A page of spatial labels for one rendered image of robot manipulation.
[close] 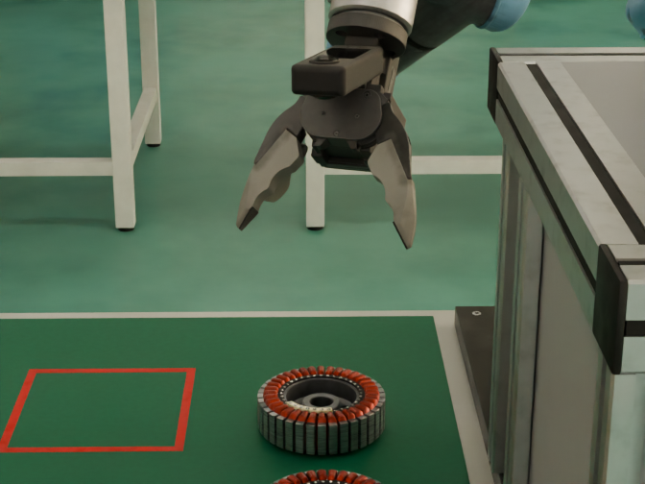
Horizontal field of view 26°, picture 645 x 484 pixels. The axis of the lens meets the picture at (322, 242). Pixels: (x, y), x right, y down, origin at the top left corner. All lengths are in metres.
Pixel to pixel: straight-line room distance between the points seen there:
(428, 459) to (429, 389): 0.13
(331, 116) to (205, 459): 0.31
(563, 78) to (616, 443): 0.36
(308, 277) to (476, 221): 0.62
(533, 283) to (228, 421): 0.45
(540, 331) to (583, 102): 0.15
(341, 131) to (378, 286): 2.30
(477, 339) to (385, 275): 2.17
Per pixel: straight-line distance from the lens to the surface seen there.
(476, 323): 1.41
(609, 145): 0.81
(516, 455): 0.94
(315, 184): 3.78
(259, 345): 1.40
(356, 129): 1.18
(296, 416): 1.19
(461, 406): 1.29
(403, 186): 1.15
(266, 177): 1.19
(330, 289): 3.45
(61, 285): 3.53
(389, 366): 1.36
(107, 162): 3.80
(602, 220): 0.69
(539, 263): 0.88
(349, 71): 1.12
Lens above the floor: 1.35
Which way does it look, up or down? 21 degrees down
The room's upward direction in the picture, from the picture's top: straight up
